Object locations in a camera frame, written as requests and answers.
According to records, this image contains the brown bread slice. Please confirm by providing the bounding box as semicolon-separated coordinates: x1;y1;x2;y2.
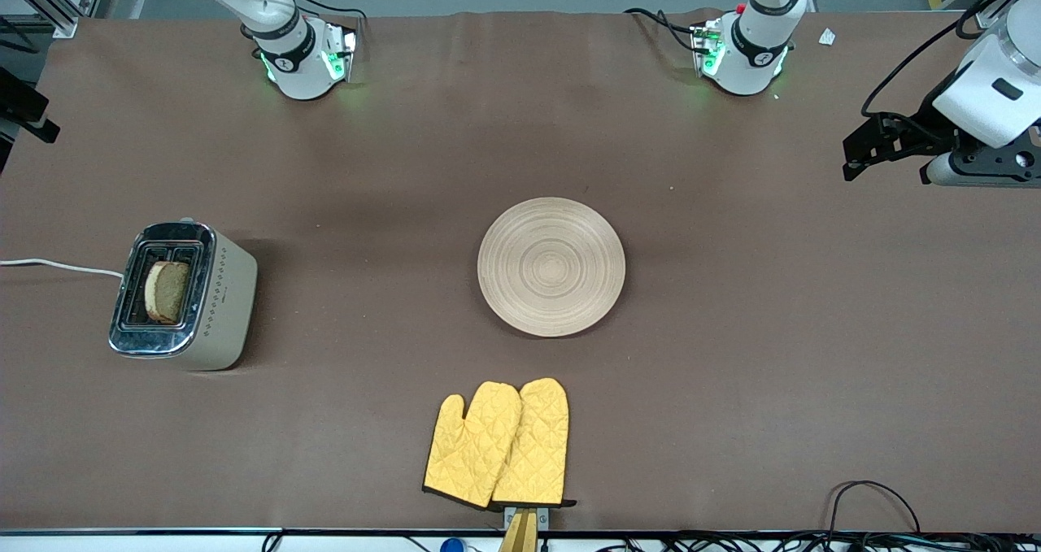
144;260;191;324

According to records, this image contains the round wooden plate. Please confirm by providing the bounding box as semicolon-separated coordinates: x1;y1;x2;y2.
477;198;627;338

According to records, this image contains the beige chrome two-slot toaster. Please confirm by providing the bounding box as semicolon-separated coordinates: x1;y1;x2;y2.
108;217;259;372

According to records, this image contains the brown table cover cloth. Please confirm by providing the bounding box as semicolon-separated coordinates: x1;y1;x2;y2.
0;7;1041;532

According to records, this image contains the yellow quilted oven mitt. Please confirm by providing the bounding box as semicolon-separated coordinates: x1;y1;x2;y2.
423;382;522;510
492;377;577;510

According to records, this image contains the yellow wooden stick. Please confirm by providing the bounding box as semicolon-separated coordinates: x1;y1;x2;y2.
498;511;539;552

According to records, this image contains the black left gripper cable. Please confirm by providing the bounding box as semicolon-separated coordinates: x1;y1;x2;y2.
860;0;1041;126

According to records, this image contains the white toaster power cord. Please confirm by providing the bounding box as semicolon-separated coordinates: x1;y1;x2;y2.
0;258;124;279

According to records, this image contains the black left arm base cable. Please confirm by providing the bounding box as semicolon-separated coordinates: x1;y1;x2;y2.
625;7;708;53

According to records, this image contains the black arm base cable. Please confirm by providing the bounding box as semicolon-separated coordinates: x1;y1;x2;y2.
256;0;365;57
625;7;708;53

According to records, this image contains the black looped cable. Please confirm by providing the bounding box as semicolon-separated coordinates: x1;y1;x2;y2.
825;480;924;537

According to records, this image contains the black right arm base cable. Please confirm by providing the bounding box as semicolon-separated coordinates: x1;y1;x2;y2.
256;0;365;57

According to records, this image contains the black cable bundle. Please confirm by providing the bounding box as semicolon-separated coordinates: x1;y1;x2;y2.
598;532;1041;552

